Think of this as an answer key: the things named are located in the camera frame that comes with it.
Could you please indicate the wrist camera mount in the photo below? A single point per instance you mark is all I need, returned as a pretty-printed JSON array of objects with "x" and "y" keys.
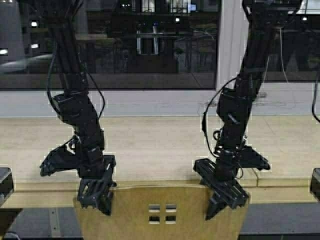
[
  {"x": 58, "y": 160},
  {"x": 249, "y": 158}
]

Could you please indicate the robot base left corner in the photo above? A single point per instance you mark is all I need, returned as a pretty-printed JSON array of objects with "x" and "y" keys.
[{"x": 6, "y": 184}]

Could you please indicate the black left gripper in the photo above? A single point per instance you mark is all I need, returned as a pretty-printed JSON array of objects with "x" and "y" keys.
[{"x": 94, "y": 189}]

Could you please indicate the yellow wooden chair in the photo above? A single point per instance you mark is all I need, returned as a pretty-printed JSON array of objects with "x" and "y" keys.
[
  {"x": 7, "y": 217},
  {"x": 160, "y": 212}
]

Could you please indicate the dark glass window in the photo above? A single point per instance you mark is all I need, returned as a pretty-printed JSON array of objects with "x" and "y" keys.
[{"x": 118, "y": 44}]

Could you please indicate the long wooden counter table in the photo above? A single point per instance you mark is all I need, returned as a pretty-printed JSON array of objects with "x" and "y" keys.
[{"x": 160, "y": 150}]

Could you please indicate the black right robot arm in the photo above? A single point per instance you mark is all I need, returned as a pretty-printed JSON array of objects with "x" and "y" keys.
[{"x": 231, "y": 153}]

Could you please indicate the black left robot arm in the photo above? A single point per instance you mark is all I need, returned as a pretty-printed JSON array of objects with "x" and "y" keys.
[{"x": 84, "y": 152}]

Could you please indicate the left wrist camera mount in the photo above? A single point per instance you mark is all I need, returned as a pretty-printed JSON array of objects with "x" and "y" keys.
[{"x": 58, "y": 160}]

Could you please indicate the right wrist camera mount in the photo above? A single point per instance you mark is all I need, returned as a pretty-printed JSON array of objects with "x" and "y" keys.
[{"x": 249, "y": 158}]

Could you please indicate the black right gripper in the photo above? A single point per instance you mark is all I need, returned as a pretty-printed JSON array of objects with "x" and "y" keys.
[{"x": 226, "y": 190}]

